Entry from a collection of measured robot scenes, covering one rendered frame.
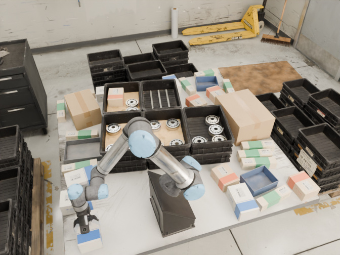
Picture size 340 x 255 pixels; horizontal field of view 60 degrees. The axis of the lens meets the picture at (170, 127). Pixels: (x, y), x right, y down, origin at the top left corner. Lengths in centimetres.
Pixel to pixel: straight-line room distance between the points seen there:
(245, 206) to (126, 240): 72
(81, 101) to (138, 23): 296
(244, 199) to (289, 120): 147
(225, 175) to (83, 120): 119
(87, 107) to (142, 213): 100
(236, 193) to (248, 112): 69
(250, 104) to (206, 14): 342
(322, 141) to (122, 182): 177
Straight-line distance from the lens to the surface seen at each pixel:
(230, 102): 239
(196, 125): 226
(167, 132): 219
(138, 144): 132
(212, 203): 198
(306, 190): 210
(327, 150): 286
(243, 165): 214
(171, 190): 172
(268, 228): 279
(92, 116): 246
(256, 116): 231
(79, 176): 206
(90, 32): 521
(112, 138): 219
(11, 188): 273
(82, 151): 233
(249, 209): 189
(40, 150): 350
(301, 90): 368
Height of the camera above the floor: 234
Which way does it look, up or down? 43 degrees down
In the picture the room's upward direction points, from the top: straight up
